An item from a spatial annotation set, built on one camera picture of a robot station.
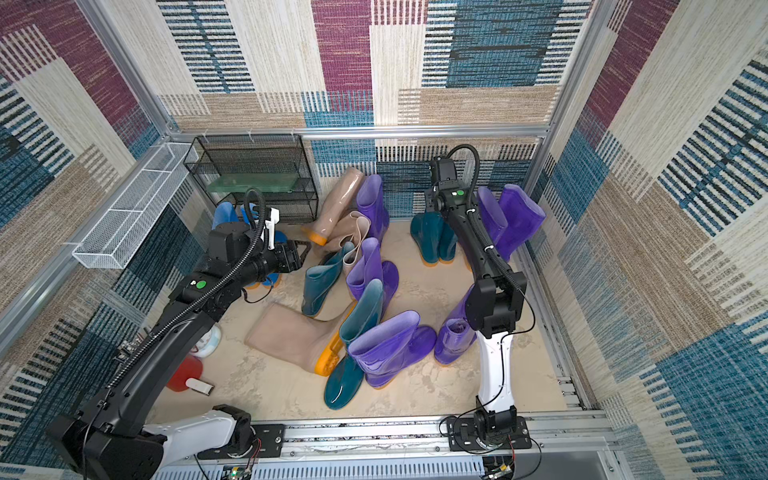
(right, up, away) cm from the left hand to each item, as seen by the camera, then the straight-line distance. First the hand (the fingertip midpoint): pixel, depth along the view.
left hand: (303, 244), depth 73 cm
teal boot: (+4, -9, +2) cm, 10 cm away
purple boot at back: (+15, +12, +17) cm, 26 cm away
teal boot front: (+10, -34, +5) cm, 36 cm away
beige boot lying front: (-3, -28, +13) cm, 31 cm away
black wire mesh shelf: (-19, +28, +31) cm, 46 cm away
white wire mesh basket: (-44, +2, -1) cm, 44 cm away
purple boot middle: (+16, -5, +2) cm, 17 cm away
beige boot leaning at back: (+4, +13, +25) cm, 28 cm away
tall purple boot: (+60, +8, +15) cm, 62 cm away
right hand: (+39, +14, +20) cm, 46 cm away
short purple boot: (+35, -21, -5) cm, 41 cm away
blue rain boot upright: (-29, +10, +19) cm, 36 cm away
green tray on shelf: (-16, +20, +25) cm, 35 cm away
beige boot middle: (+9, +2, +15) cm, 17 cm away
